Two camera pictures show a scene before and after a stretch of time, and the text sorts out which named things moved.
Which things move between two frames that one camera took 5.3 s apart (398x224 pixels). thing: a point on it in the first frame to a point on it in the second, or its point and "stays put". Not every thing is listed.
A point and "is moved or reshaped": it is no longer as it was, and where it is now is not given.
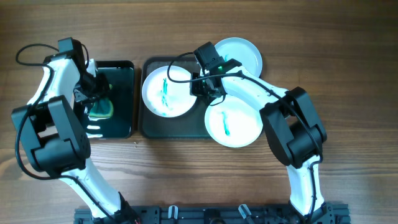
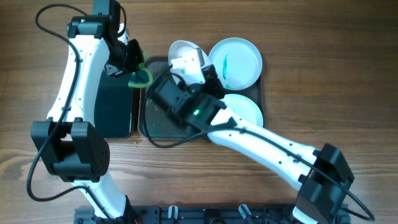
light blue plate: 243,50 stays put
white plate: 165,98 is moved or reshaped
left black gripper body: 90,94 to 135,54
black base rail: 326,214 stays put
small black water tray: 120,125 stays put
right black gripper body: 201,89 stays put
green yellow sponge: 102,108 to 143,77
